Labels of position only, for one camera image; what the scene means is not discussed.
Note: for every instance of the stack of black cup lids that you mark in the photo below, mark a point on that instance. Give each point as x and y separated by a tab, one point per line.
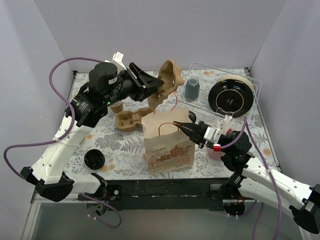
94	159

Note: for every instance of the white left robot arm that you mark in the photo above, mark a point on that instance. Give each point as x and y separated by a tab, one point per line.
105	87

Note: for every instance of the stack of brown paper cups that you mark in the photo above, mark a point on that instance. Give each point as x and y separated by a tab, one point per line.
117	107

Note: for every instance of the dark teal ceramic cup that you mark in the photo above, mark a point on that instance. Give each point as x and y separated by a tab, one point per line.
192	89

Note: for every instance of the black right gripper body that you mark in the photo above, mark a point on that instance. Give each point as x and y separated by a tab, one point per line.
201	134

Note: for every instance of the single brown pulp cup carrier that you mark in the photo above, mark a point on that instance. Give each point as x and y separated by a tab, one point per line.
171	74

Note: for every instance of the black plastic cup lid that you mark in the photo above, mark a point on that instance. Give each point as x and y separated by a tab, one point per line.
192	116

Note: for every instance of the printed kraft paper bag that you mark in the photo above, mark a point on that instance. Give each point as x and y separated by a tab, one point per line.
167	148

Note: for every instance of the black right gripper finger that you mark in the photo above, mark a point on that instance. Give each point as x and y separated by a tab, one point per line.
193	134
186	125

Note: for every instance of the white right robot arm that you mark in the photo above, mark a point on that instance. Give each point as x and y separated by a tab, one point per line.
252	178

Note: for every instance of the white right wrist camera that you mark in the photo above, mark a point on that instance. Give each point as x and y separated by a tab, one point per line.
211	138

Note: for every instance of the white wire dish rack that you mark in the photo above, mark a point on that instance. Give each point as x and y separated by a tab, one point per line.
215	100

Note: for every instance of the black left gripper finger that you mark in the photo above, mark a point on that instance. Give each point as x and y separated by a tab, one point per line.
143	78
150	91

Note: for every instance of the floral paper table mat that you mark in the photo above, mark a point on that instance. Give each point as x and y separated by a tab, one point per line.
125	151

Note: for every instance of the cream ceramic plate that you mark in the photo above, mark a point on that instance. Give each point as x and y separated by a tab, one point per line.
237	78

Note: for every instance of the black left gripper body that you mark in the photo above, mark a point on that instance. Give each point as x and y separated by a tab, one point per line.
137	81

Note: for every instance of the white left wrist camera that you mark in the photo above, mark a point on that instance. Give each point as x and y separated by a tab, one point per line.
117	60

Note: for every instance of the stacked brown pulp cup carriers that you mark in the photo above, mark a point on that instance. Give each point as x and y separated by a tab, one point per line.
127	121

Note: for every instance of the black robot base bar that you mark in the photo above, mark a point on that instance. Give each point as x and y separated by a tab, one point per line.
173	194

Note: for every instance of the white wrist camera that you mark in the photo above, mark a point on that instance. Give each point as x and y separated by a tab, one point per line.
211	138
117	60

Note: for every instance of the pink straw holder cup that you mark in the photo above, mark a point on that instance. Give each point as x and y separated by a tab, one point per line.
215	155

